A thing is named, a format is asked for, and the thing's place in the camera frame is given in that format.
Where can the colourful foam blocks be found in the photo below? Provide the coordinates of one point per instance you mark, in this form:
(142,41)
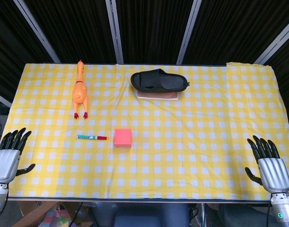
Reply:
(55,217)

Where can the brown flat pad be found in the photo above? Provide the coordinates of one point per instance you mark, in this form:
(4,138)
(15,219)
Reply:
(158,95)

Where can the teal and red marker pen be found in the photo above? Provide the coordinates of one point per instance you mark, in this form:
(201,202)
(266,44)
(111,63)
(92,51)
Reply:
(90,137)

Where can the pink cube block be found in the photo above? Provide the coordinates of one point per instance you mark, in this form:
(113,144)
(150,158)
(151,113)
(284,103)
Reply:
(123,138)

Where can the brown cardboard box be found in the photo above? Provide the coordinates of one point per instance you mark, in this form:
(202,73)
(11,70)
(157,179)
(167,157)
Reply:
(28,210)

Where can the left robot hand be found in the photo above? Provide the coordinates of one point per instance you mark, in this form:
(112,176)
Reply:
(6,163)

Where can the yellow checked tablecloth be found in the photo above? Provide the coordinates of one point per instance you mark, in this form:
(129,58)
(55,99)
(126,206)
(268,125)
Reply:
(182,142)

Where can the dark blue robot torso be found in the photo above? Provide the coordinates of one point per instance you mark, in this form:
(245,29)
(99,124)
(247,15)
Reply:
(151,218)

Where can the orange rubber chicken toy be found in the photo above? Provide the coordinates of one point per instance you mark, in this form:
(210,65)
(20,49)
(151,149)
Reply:
(80,93)

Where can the black slide slipper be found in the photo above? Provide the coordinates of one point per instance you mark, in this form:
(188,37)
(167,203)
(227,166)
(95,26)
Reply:
(156,81)

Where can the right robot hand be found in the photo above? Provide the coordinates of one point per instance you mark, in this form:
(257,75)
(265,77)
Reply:
(274,173)

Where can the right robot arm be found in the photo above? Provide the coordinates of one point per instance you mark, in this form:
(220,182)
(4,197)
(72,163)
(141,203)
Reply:
(282,210)

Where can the grey metal frame post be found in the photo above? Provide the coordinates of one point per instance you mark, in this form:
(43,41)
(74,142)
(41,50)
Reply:
(37,30)
(274,42)
(114,30)
(189,30)
(1,98)

